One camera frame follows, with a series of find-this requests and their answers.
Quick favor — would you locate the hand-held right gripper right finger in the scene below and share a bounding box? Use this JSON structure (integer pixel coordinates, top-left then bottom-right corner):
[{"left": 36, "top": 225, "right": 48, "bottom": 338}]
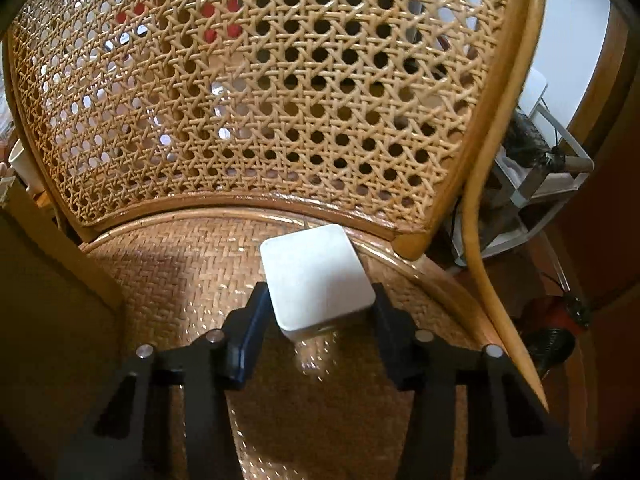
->
[{"left": 370, "top": 282, "right": 583, "bottom": 480}]

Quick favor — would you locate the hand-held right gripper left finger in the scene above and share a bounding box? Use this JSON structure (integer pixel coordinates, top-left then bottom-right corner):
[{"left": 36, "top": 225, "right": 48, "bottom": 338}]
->
[{"left": 55, "top": 282, "right": 273, "bottom": 480}]

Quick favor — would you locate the white charger cube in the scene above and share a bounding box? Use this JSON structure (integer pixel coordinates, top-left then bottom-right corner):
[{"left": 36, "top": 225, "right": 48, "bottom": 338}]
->
[{"left": 260, "top": 224, "right": 377, "bottom": 343}]

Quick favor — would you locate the cardboard box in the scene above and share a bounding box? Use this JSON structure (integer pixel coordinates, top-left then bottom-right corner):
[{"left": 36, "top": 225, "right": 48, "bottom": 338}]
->
[{"left": 0, "top": 180, "right": 126, "bottom": 480}]

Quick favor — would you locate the black and red floor appliance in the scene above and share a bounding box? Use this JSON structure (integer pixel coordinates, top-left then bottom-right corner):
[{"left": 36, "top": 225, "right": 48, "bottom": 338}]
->
[{"left": 520, "top": 295, "right": 591, "bottom": 376}]

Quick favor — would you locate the rattan chair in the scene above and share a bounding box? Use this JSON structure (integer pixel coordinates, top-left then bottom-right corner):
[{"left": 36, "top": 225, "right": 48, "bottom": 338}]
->
[{"left": 0, "top": 0, "right": 551, "bottom": 480}]

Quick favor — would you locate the white metal cart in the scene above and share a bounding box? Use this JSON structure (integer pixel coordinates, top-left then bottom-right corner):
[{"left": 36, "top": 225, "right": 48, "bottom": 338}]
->
[{"left": 452, "top": 67, "right": 596, "bottom": 266}]

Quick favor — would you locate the cream mug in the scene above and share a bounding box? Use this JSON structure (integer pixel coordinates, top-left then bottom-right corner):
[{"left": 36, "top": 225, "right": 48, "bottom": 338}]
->
[{"left": 7, "top": 137, "right": 46, "bottom": 196}]

